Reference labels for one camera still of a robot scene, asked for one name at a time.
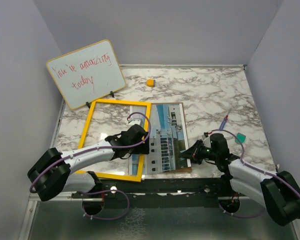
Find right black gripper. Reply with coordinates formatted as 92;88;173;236
179;138;219;165

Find photo of white building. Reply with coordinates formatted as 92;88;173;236
128;102;191;176

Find yellow picture frame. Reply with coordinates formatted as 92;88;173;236
78;98;152;183

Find small whiteboard yellow rim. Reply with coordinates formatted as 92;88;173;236
46;39;126;110

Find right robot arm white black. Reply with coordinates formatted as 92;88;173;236
181;133;300;226

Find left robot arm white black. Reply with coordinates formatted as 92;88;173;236
27;124;150;202

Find teal green cube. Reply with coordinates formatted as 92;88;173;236
235;132;246;144

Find yellow grey eraser block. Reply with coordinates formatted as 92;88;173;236
146;79;156;88

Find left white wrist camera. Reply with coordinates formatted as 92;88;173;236
127;118;143;127

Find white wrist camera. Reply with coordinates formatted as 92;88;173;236
127;118;143;127
201;132;210;141

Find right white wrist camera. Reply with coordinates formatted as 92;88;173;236
201;132;210;141

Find brown frame backing board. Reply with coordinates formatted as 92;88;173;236
149;101;193;175

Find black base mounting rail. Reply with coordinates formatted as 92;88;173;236
72;177;251;209

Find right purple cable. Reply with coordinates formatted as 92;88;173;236
209;128;300;218

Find purple cable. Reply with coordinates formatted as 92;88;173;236
209;128;300;218
29;112;152;221

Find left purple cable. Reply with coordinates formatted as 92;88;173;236
29;112;152;221

